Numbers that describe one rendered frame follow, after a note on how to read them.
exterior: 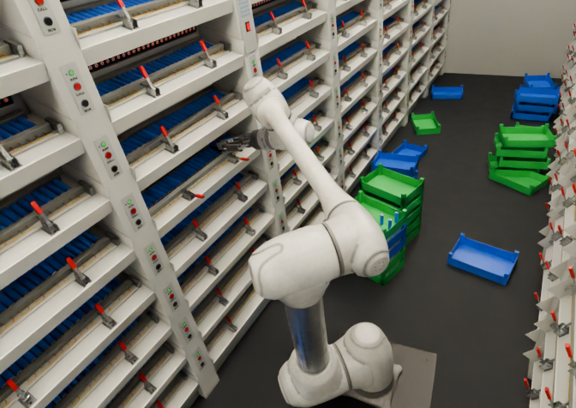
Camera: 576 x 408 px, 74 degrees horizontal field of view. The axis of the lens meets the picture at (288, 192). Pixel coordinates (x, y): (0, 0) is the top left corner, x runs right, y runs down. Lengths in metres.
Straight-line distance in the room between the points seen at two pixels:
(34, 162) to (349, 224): 0.74
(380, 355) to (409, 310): 0.77
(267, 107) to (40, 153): 0.61
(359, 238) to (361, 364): 0.59
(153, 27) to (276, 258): 0.75
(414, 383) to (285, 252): 0.90
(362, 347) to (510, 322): 1.00
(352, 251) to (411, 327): 1.22
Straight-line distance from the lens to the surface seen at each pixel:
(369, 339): 1.36
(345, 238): 0.87
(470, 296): 2.23
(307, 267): 0.84
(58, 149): 1.09
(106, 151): 1.16
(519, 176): 3.17
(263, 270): 0.85
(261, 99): 1.22
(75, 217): 1.17
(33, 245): 1.14
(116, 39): 1.17
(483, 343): 2.07
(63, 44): 1.09
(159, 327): 1.56
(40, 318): 1.24
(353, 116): 2.73
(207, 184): 1.47
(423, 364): 1.64
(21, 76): 1.05
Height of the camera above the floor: 1.65
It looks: 34 degrees down
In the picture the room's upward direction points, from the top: 9 degrees counter-clockwise
